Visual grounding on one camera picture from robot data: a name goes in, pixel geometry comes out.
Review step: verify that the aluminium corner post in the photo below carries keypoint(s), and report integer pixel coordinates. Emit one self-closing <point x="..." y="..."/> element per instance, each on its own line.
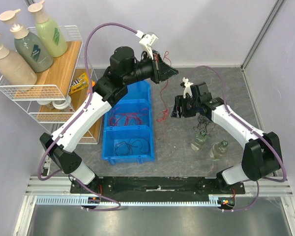
<point x="262" y="33"/>

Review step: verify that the beige pump bottle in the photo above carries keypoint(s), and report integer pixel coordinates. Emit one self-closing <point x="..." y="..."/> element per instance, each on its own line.
<point x="15" y="69"/>

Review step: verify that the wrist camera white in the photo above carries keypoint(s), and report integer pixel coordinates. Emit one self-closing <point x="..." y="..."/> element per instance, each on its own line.
<point x="186" y="84"/>
<point x="147" y="42"/>

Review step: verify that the light green pump bottle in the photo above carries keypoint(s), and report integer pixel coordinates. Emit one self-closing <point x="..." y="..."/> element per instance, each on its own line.
<point x="48" y="30"/>

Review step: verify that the blue three-compartment bin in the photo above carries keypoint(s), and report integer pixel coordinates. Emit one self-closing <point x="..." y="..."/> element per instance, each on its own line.
<point x="128" y="128"/>

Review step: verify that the right glass bottle green cap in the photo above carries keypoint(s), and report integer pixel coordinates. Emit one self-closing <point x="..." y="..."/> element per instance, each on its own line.
<point x="218" y="150"/>

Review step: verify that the white slotted cable duct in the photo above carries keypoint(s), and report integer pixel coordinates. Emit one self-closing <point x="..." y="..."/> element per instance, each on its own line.
<point x="85" y="200"/>

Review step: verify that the yellow candy bag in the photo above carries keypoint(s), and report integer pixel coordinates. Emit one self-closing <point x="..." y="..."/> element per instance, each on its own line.
<point x="79" y="84"/>

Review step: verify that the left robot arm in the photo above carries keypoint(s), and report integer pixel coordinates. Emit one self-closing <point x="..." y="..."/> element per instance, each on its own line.
<point x="124" y="70"/>

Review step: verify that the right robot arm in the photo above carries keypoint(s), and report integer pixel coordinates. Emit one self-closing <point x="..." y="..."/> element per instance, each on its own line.
<point x="261" y="151"/>

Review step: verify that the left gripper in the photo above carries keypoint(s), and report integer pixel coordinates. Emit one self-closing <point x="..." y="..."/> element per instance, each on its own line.
<point x="161" y="71"/>

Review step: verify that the left glass bottle green cap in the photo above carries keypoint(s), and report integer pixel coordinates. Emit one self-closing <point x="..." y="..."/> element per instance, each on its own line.
<point x="199" y="141"/>

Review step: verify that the white jar on shelf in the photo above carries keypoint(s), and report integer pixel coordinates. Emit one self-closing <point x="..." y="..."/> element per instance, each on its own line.
<point x="64" y="105"/>

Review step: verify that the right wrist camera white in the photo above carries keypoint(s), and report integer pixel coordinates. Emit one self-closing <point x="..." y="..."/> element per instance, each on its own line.
<point x="186" y="84"/>

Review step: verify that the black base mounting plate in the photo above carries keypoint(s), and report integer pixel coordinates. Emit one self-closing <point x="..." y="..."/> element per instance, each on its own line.
<point x="162" y="189"/>

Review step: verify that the dark green pump bottle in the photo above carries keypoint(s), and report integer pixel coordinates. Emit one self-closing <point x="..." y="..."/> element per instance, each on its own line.
<point x="27" y="44"/>

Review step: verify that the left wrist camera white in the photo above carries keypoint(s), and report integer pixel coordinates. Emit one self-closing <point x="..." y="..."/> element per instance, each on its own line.
<point x="147" y="42"/>

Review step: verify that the glass bottle green cap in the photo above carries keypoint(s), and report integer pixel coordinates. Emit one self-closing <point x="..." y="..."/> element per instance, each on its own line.
<point x="218" y="150"/>
<point x="199" y="141"/>

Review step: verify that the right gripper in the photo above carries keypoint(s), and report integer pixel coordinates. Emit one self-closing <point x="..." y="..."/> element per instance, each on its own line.
<point x="185" y="106"/>

